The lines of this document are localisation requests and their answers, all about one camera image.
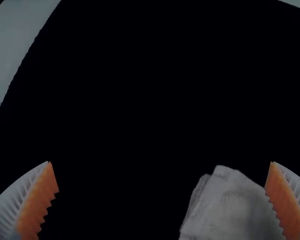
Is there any pale towel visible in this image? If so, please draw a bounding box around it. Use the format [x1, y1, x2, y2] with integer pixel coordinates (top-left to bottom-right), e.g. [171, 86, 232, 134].
[178, 164, 286, 240]

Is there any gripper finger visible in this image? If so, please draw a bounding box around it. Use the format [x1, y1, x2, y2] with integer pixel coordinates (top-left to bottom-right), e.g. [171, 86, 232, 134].
[0, 160, 60, 240]
[264, 161, 300, 240]

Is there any black mat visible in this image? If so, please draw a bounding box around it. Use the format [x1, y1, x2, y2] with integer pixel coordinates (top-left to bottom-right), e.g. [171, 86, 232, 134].
[0, 0, 300, 240]

